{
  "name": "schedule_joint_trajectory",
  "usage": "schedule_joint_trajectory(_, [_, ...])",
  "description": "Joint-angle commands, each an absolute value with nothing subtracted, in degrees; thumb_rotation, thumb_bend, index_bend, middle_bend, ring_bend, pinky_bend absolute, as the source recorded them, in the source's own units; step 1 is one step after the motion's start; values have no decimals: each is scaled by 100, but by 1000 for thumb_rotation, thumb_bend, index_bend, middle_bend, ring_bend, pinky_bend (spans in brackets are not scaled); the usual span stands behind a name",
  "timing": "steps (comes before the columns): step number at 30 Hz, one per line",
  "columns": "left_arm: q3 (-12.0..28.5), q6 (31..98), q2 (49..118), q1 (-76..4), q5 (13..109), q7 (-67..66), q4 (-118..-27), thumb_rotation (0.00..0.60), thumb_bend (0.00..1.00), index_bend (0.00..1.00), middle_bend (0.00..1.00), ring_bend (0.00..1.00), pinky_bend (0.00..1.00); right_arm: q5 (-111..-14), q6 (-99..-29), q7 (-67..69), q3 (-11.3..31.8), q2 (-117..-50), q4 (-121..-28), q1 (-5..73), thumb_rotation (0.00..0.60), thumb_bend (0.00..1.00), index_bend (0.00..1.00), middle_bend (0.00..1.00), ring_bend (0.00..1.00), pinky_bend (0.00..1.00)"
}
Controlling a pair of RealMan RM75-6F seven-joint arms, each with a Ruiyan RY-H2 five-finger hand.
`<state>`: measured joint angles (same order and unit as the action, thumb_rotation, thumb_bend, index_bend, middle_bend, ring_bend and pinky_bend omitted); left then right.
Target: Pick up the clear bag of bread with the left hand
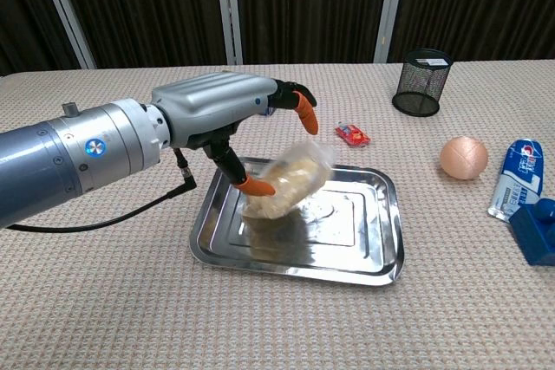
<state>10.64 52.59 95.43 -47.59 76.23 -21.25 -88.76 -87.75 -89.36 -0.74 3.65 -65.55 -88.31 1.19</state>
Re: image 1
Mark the beige woven tablecloth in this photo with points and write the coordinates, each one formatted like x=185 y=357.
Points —
x=130 y=300

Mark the beige snack bag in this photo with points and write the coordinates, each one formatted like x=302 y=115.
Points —
x=289 y=179

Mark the left robot arm grey silver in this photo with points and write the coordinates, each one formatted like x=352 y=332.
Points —
x=56 y=162

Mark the blue toy building block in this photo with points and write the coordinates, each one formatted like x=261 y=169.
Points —
x=535 y=235

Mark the blue white toothpaste tube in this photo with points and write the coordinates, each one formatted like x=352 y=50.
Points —
x=518 y=175

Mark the small red snack packet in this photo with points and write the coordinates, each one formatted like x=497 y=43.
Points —
x=352 y=135

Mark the rectangular metal tray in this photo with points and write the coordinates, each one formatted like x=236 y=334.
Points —
x=338 y=231

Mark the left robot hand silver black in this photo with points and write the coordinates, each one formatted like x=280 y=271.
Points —
x=208 y=101

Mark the black mesh pen holder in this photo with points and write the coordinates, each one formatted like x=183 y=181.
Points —
x=421 y=84

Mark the pink ball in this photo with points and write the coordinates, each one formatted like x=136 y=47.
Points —
x=464 y=157

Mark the white metal frame post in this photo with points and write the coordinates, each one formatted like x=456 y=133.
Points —
x=228 y=8
x=65 y=10
x=389 y=8

